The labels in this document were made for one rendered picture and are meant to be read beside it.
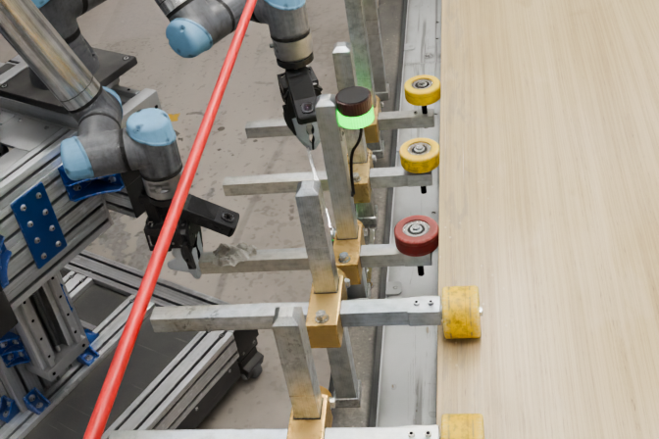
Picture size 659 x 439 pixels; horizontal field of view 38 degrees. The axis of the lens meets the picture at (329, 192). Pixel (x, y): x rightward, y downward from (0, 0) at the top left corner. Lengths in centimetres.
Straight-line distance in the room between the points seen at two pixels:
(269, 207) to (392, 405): 165
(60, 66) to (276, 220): 168
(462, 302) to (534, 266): 21
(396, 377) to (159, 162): 61
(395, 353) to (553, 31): 86
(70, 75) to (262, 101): 229
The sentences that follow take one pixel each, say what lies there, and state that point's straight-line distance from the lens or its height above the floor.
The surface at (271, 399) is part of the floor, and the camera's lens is 268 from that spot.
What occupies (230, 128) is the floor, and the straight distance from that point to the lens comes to 381.
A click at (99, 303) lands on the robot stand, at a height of 21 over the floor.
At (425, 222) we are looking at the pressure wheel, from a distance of 171.
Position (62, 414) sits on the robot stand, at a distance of 256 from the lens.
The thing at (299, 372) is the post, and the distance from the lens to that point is 127.
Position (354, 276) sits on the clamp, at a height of 84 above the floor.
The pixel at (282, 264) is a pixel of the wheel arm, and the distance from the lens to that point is 176.
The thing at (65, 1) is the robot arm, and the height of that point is 121.
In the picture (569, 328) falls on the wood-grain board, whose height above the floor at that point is 90.
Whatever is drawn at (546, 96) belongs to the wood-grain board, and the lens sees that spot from 205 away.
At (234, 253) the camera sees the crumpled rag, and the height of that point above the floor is 87.
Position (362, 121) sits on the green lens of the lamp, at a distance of 159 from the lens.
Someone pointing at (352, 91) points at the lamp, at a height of 117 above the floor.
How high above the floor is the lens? 198
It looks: 36 degrees down
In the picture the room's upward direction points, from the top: 10 degrees counter-clockwise
